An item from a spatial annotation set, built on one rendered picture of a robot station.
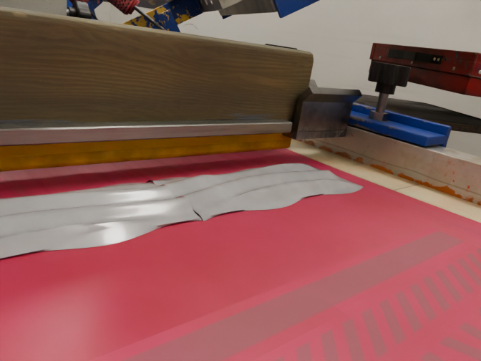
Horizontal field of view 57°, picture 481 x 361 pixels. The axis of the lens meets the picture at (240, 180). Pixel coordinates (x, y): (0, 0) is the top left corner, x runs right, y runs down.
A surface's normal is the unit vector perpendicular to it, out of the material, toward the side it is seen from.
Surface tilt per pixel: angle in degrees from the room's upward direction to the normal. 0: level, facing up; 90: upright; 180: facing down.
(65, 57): 90
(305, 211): 0
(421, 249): 0
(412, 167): 90
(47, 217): 32
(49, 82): 90
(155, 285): 0
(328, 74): 90
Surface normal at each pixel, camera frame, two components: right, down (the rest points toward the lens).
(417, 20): -0.74, 0.11
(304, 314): 0.15, -0.94
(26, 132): 0.66, 0.33
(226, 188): 0.55, -0.66
